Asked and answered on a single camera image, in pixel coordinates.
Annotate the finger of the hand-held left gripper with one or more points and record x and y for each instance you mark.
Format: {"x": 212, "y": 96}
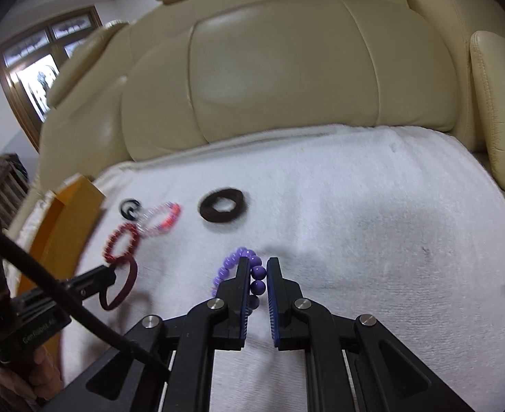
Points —
{"x": 91, "y": 283}

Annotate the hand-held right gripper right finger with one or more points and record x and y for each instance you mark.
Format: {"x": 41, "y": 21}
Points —
{"x": 273, "y": 296}

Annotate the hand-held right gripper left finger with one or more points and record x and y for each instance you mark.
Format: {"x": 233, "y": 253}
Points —
{"x": 243, "y": 296}

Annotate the orange cardboard box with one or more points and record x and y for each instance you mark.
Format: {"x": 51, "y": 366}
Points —
{"x": 68, "y": 223}

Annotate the person's left hand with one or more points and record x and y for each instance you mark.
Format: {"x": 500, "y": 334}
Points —
{"x": 33, "y": 373}

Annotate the white blanket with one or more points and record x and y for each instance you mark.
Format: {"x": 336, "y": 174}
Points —
{"x": 342, "y": 223}

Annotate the dark cloth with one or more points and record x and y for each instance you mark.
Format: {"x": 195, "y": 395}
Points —
{"x": 18, "y": 171}

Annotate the wooden stained glass door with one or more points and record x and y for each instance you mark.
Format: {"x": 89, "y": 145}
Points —
{"x": 20, "y": 73}

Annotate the cream leather sofa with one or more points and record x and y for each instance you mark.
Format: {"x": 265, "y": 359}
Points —
{"x": 278, "y": 64}

